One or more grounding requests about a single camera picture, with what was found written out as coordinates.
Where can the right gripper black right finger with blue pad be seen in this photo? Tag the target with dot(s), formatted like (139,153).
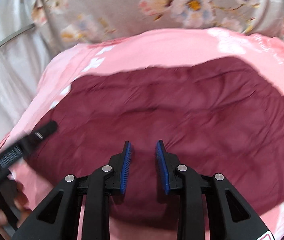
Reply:
(208,203)

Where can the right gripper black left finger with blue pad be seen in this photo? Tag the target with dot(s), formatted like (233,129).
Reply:
(77,208)

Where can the maroon puffer jacket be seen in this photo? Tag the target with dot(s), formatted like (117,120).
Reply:
(219,116)

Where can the person's left hand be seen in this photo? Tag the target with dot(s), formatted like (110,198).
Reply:
(13,203)

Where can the grey floral bedsheet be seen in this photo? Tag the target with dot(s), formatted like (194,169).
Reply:
(60,24)

